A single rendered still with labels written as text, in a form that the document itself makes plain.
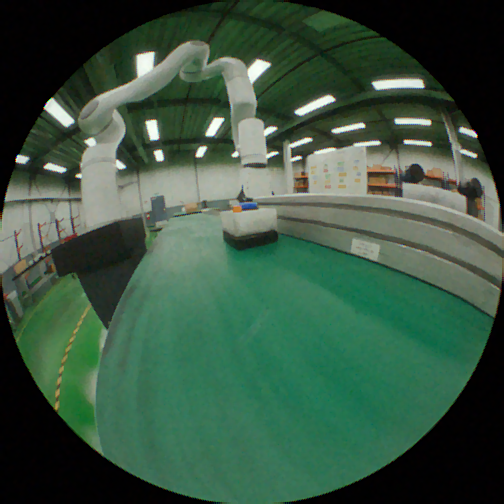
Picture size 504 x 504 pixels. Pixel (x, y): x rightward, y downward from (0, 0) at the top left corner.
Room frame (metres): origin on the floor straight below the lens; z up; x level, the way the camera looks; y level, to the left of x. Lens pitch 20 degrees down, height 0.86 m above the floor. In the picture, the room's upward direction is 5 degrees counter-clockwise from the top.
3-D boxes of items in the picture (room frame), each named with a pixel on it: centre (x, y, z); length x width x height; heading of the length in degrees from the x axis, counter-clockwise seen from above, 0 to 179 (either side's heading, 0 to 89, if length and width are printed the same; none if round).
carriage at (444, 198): (0.16, -0.41, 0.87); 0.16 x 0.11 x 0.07; 26
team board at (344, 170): (2.99, -1.95, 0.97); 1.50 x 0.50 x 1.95; 27
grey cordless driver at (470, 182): (0.11, -0.69, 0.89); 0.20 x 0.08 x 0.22; 132
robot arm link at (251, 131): (0.50, -0.03, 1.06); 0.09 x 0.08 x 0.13; 13
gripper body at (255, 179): (0.49, -0.03, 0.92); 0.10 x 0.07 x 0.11; 116
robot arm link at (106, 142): (0.35, 0.45, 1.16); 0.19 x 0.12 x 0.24; 20
